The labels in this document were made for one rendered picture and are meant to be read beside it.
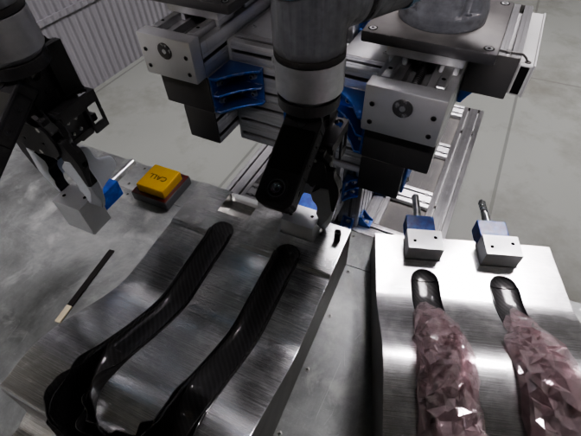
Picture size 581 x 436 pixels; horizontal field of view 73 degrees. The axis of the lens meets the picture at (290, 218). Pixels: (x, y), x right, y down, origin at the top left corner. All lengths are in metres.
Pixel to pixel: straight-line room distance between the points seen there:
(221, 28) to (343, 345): 0.69
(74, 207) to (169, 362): 0.26
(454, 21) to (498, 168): 1.51
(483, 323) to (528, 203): 1.55
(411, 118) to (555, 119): 2.03
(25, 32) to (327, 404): 0.54
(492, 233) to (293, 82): 0.40
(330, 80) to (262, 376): 0.32
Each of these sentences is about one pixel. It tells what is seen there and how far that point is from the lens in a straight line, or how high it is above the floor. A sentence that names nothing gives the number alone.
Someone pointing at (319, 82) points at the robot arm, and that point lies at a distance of 0.41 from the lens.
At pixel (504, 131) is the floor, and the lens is 2.47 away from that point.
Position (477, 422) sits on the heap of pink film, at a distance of 0.49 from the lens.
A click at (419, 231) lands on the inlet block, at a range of 0.61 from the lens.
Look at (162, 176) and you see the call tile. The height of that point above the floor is 0.84.
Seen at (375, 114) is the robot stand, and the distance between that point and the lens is 0.71.
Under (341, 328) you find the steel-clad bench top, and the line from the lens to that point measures 0.60.
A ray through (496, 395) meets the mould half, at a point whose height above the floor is 0.89.
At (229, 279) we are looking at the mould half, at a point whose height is 0.88.
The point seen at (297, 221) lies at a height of 0.92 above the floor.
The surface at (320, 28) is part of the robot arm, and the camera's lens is 0.39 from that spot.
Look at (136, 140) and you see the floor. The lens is 2.37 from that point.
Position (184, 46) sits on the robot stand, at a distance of 0.86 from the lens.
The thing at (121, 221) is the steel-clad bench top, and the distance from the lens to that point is 0.78.
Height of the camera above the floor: 1.34
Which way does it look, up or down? 49 degrees down
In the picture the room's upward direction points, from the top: 3 degrees counter-clockwise
